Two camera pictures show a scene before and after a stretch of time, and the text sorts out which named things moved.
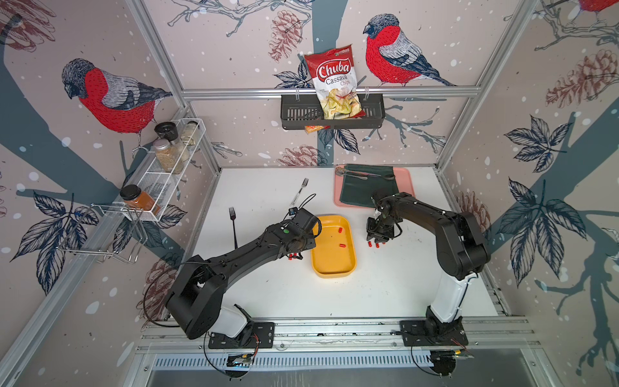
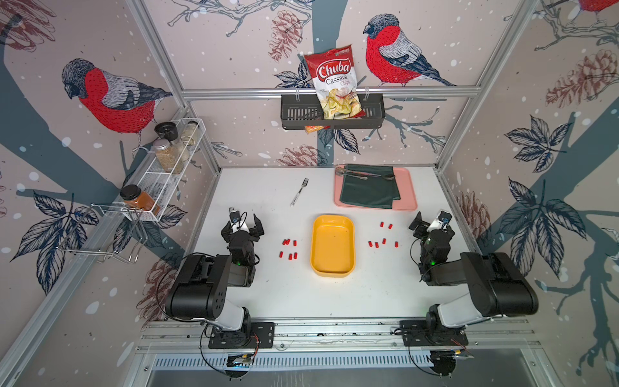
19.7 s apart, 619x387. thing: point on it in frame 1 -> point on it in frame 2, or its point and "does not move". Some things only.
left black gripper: x=312 y=240 -> x=226 y=235
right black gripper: x=375 y=236 -> x=416 y=222
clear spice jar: x=189 y=133 does not move
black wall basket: x=304 y=112 does not move
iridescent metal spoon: x=343 y=170 does not move
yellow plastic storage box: x=334 y=254 does not move
